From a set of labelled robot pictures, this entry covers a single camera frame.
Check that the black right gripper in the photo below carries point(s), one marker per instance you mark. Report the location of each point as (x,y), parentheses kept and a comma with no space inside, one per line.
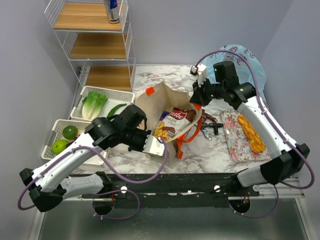
(197,97)

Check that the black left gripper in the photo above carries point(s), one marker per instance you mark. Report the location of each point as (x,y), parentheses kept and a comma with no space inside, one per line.
(141,148)

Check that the green chili pepper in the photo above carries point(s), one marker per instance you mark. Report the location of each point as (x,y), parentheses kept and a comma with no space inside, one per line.
(115,108)

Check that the beige canvas tote bag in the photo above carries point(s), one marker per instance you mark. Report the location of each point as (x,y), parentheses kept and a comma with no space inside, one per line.
(160,99)

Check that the green lettuce leaf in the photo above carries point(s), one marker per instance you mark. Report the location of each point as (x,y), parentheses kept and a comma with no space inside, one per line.
(93,104)

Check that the green lime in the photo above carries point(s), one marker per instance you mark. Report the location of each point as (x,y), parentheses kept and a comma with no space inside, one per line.
(70,132)

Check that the braided golden bread loaf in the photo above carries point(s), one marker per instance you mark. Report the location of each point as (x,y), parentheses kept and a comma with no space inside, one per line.
(255,143)

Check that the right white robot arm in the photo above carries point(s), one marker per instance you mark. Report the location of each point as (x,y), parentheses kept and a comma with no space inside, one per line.
(287,156)

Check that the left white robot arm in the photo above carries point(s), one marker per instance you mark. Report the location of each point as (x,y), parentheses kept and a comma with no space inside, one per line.
(49,184)

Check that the white perforated basket rear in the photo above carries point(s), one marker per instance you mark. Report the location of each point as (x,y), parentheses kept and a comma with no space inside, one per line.
(115,97)

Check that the white perforated basket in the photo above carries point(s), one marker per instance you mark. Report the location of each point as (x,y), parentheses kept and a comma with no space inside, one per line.
(57,134)
(115,97)

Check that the black pipe tee fitting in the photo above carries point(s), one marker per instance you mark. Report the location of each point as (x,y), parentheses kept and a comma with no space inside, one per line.
(214,125)

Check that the red white snack packet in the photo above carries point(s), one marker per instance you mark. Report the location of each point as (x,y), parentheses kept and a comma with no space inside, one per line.
(173,123)

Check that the silver open-end wrench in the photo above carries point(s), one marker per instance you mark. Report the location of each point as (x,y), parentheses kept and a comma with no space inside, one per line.
(207,134)

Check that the floral pattern tray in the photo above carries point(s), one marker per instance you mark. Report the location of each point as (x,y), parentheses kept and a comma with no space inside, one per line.
(237,141)

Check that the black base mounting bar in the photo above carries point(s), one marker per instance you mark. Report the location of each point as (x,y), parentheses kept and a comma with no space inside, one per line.
(172,190)

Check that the white perforated basket front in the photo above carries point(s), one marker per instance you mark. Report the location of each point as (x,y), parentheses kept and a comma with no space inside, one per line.
(57,134)

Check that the silver blue drink can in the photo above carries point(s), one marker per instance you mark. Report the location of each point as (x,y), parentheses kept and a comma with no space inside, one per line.
(112,11)

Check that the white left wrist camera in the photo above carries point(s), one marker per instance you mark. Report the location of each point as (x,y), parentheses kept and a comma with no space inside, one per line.
(153,146)

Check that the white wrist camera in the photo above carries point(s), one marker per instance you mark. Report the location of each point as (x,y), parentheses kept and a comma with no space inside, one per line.
(199,71)
(153,146)

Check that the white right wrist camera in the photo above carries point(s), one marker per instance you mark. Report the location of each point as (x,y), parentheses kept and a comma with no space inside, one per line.
(199,71)

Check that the dark red handled tool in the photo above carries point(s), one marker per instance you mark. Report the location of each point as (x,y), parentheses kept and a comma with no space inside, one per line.
(205,116)

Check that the white wire shelf rack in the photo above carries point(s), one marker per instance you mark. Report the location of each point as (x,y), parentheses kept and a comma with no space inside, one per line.
(101,53)

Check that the aluminium rail frame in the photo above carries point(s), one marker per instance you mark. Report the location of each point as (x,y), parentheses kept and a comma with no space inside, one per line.
(278,213)

